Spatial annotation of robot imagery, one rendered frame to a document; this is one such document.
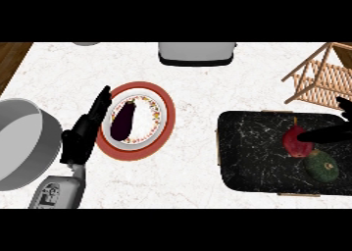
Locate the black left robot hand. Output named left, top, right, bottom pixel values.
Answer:
left=58, top=85, right=113, bottom=166

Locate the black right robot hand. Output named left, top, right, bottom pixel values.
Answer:
left=296, top=96, right=352, bottom=144

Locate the red pear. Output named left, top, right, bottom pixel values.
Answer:
left=281, top=117, right=315, bottom=159

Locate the wooden tiered shelf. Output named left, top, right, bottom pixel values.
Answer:
left=281, top=41, right=352, bottom=111

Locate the black marble tray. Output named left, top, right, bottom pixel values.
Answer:
left=215, top=110, right=352, bottom=197

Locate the purple eggplant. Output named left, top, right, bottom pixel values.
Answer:
left=109, top=99, right=138, bottom=142

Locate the green avocado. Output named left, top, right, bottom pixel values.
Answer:
left=304, top=149, right=341, bottom=183

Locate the grey metal pot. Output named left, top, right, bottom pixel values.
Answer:
left=0, top=98, right=64, bottom=192

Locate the white patterned plate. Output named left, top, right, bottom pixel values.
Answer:
left=101, top=93, right=165, bottom=151

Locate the red round placemat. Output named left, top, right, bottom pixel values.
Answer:
left=95, top=80, right=176, bottom=162

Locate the small grey round object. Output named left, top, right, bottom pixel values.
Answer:
left=72, top=41, right=104, bottom=47

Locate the grey toaster appliance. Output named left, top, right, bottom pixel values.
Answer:
left=157, top=41, right=239, bottom=68

